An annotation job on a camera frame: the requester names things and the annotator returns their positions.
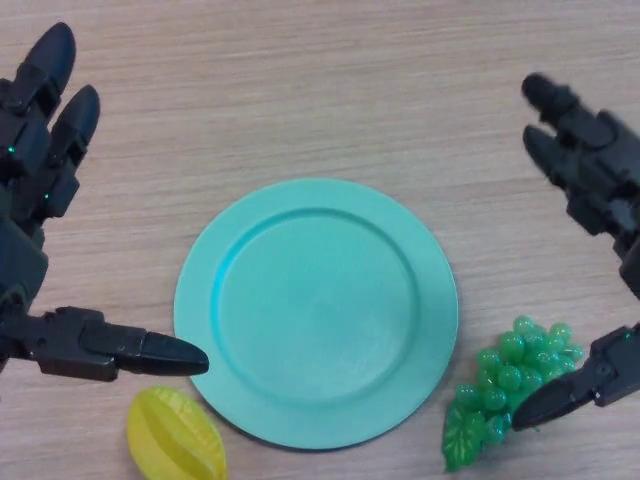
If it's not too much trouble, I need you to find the green round plate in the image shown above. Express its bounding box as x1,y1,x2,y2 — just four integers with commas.
173,177,459,451

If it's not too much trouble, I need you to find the yellow starfruit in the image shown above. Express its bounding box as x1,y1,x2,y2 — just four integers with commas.
125,385,229,480

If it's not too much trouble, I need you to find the green grapes bunch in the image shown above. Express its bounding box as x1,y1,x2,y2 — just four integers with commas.
442,314,584,474

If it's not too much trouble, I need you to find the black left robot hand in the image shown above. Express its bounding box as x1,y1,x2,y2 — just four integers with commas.
0,22,210,384

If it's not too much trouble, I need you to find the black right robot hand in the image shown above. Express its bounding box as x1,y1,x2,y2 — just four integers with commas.
513,73,640,432

